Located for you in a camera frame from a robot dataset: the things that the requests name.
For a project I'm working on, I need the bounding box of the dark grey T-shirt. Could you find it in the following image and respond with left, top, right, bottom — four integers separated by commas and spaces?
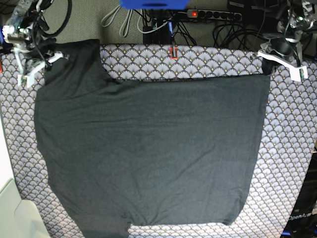
34, 40, 270, 238

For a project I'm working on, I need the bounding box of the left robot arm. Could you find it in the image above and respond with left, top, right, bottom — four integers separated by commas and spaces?
254, 0, 317, 82

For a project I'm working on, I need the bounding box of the black power strip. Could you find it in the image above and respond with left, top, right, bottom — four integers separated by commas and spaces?
186, 9, 243, 22

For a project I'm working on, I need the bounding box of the black OpenArm stand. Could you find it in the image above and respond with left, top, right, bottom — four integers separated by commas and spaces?
281, 151, 317, 238

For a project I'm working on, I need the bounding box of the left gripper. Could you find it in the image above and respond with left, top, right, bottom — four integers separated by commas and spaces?
251, 34, 309, 82

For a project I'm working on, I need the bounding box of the white plastic bin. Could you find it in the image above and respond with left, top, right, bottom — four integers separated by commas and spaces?
0, 179, 50, 238

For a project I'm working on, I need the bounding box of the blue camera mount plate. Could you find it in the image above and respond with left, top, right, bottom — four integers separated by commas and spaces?
120, 0, 189, 10

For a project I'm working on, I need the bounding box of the red black table clamp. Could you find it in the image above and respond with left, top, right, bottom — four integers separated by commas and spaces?
169, 45, 178, 60

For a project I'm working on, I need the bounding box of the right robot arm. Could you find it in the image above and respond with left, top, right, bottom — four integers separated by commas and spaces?
0, 0, 72, 88

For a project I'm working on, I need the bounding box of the grey looped cable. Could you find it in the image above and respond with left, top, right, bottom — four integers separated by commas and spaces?
100, 6, 134, 38

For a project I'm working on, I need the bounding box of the fan-patterned table cloth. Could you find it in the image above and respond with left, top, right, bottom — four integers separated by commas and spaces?
0, 45, 317, 238

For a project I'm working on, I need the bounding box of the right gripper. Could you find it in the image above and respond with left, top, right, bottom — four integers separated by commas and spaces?
1, 24, 69, 88

